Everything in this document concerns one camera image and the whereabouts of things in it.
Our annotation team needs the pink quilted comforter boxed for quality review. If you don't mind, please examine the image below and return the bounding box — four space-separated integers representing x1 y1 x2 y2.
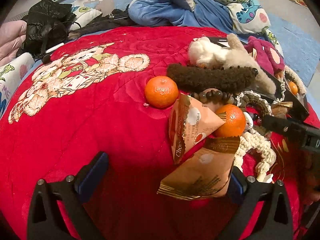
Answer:
0 20 27 66

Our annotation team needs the blue monster print blanket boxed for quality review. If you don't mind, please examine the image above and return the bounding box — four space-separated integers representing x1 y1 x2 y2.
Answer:
128 0 283 53

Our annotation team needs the monster scream print pillow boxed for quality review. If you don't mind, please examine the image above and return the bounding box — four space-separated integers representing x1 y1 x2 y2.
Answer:
0 53 35 116

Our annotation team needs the white crochet scrunchie in box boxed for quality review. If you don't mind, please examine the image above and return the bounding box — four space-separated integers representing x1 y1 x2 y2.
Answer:
285 65 307 95

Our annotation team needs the dark brown fuzzy hair clip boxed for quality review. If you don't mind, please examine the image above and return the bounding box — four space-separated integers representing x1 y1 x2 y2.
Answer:
167 63 259 93

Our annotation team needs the black puffy jacket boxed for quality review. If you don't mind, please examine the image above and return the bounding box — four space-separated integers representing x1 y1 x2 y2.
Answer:
16 0 75 59

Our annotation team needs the magenta plush hair clip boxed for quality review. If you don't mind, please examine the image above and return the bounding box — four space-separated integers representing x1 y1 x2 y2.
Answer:
245 36 285 75

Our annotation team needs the chocolate ball packet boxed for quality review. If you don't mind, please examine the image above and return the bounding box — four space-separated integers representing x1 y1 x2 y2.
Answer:
271 101 293 116
157 136 240 200
169 94 225 164

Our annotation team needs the cream crochet scrunchie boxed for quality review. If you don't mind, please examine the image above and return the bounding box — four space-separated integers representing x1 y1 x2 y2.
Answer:
233 131 277 183

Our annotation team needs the beige fur hair claw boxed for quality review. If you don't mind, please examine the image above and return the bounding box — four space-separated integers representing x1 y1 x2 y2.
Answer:
222 34 276 94

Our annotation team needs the orange mandarin in box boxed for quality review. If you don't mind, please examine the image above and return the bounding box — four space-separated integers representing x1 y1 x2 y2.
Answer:
288 81 298 95

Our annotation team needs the brown white lace scrunchie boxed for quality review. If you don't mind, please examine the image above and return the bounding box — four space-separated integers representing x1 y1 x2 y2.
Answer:
234 90 272 117

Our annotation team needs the red plush blanket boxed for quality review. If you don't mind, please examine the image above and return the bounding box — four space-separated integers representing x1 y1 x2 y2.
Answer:
0 26 320 240

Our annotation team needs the black shallow box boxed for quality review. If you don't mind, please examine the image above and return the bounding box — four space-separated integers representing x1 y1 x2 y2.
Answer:
247 70 309 121

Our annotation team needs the small monster print pillow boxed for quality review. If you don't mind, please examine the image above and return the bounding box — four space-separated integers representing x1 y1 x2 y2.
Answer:
69 6 102 31

